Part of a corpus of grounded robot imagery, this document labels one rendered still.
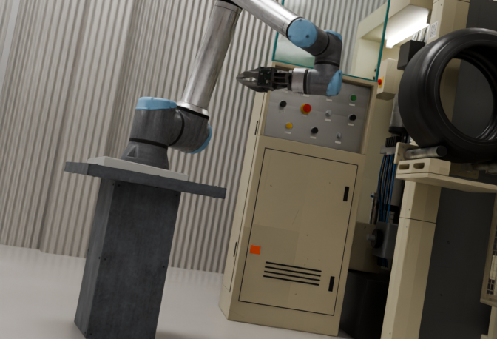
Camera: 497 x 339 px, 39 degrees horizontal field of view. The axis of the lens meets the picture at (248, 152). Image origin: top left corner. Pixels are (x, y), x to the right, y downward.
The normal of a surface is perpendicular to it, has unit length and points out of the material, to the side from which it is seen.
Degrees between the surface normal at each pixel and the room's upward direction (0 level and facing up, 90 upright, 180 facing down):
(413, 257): 90
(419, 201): 90
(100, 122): 90
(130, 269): 90
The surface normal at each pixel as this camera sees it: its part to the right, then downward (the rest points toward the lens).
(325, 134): 0.15, -0.05
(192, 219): 0.39, 0.00
